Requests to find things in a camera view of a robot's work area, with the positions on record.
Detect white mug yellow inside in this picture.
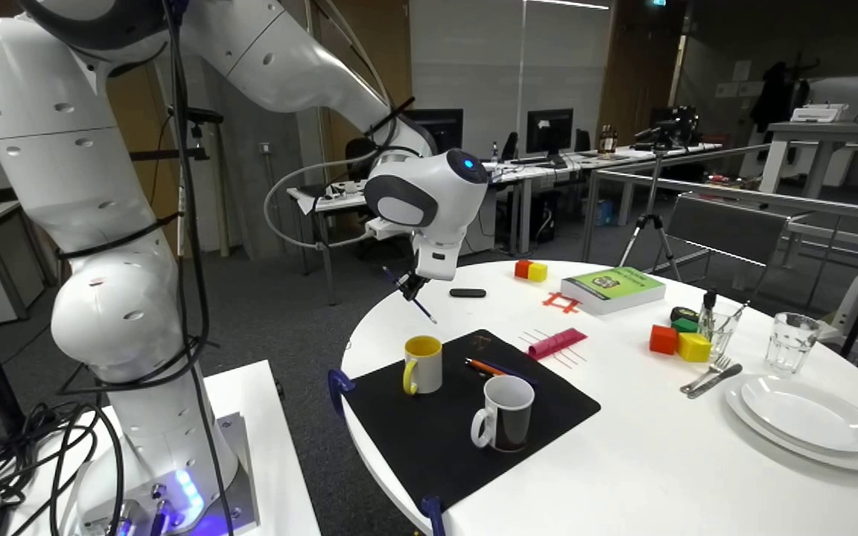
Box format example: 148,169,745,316
399,333,447,398

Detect blue table clamp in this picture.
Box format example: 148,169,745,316
323,364,353,397
417,493,448,536

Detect metal cutlery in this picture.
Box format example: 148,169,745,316
676,359,746,401

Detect dark coat on stand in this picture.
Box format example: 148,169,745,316
746,57,816,138

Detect glass holding cutlery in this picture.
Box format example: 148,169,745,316
700,285,749,365

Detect black mat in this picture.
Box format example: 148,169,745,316
334,328,605,514

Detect large white plate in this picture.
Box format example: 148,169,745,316
721,377,858,477

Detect black camera tripod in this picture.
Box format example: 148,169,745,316
612,127,696,276

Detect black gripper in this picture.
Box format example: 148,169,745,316
393,264,435,303

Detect white robot stand table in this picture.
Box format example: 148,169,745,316
0,358,323,536

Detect grey panel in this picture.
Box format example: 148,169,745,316
663,188,792,275

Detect empty drinking glass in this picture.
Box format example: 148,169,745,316
763,309,821,377

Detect metal rail frame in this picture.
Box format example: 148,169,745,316
579,141,858,263

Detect green book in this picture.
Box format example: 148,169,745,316
556,264,670,318

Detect pink ruler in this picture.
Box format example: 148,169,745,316
524,325,591,364

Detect black computer monitor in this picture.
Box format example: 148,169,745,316
524,103,577,161
402,103,468,154

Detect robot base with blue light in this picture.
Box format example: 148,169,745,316
77,410,255,536

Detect orange pen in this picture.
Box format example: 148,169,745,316
460,355,506,382

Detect small white plate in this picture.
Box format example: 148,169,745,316
731,368,858,458

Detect black cable bundle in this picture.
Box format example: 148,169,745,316
0,391,125,536

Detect white mug black inside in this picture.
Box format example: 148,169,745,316
468,373,538,455

